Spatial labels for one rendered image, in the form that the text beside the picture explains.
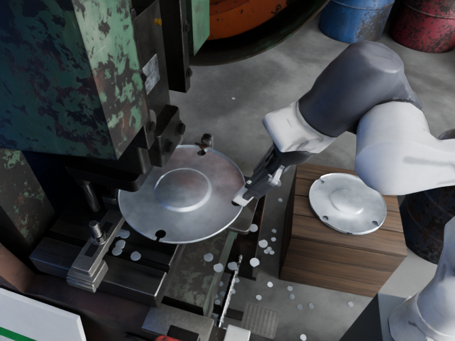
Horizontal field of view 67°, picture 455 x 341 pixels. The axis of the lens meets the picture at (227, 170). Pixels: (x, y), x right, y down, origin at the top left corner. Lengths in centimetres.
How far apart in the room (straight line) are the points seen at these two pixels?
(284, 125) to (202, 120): 172
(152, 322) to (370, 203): 95
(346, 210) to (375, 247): 16
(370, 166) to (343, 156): 165
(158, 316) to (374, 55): 64
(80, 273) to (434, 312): 76
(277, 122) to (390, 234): 93
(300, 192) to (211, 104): 118
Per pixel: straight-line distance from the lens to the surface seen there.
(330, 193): 140
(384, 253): 134
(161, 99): 69
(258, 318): 131
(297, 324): 150
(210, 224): 73
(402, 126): 50
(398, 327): 106
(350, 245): 130
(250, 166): 104
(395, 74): 51
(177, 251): 80
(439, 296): 91
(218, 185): 80
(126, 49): 46
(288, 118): 54
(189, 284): 82
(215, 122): 223
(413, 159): 48
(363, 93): 51
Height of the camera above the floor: 139
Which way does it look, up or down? 46 degrees down
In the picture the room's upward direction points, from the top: 2 degrees clockwise
